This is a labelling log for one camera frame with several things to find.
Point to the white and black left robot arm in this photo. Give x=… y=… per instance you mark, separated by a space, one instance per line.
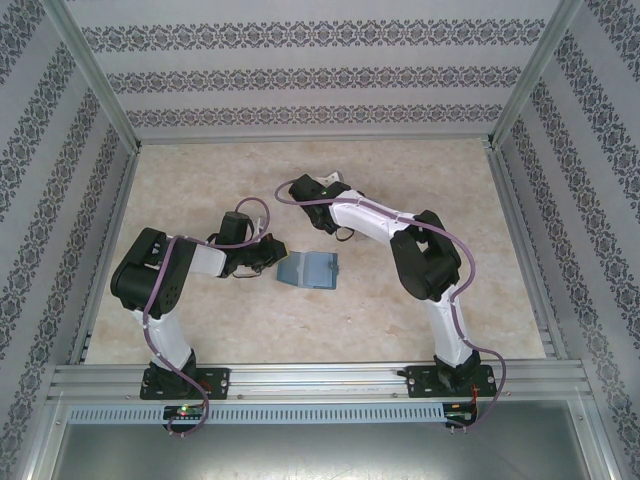
x=150 y=280

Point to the aluminium frame post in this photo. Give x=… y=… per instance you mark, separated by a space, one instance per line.
x=102 y=100
x=529 y=100

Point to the aluminium frame bar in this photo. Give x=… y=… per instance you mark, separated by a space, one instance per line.
x=509 y=200
x=116 y=220

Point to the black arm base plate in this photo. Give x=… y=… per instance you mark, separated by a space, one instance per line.
x=417 y=382
x=217 y=382

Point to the grey metal panel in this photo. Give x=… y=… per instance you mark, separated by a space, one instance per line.
x=320 y=455

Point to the long aluminium mounting rail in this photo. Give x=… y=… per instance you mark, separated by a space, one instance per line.
x=320 y=380

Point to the small circuit board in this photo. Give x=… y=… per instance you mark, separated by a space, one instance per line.
x=460 y=413
x=185 y=412

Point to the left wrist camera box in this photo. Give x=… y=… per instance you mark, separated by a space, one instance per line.
x=260 y=224

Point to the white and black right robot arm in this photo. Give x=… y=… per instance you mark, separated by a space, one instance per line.
x=425 y=260

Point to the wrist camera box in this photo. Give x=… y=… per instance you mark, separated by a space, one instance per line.
x=334 y=177
x=260 y=224

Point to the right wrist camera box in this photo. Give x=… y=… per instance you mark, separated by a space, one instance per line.
x=334 y=177

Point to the teal card holder wallet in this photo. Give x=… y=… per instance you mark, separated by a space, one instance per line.
x=310 y=272

